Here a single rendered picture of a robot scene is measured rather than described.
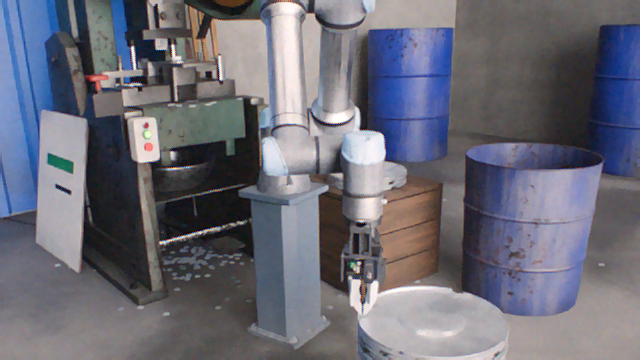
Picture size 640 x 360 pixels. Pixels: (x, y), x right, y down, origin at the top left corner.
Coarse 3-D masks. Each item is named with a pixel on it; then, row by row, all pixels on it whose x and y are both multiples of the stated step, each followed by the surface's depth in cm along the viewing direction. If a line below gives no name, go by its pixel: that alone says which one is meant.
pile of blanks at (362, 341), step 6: (360, 336) 109; (360, 342) 111; (366, 342) 106; (360, 348) 110; (366, 348) 108; (372, 348) 105; (504, 348) 104; (360, 354) 110; (366, 354) 107; (372, 354) 105; (378, 354) 103; (384, 354) 104; (498, 354) 102; (504, 354) 104
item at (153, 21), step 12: (144, 0) 191; (156, 0) 192; (168, 0) 195; (180, 0) 198; (132, 12) 201; (144, 12) 193; (156, 12) 192; (168, 12) 193; (180, 12) 195; (144, 24) 195; (156, 24) 194; (168, 24) 194; (180, 24) 197
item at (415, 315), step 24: (408, 288) 124; (432, 288) 124; (384, 312) 114; (408, 312) 113; (432, 312) 113; (456, 312) 113; (480, 312) 113; (384, 336) 105; (408, 336) 105; (432, 336) 105; (456, 336) 105; (480, 336) 105; (504, 336) 104
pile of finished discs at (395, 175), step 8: (384, 168) 206; (392, 168) 206; (400, 168) 206; (328, 176) 199; (336, 176) 194; (384, 176) 195; (392, 176) 195; (400, 176) 196; (336, 184) 195; (384, 184) 191; (392, 184) 194; (400, 184) 196
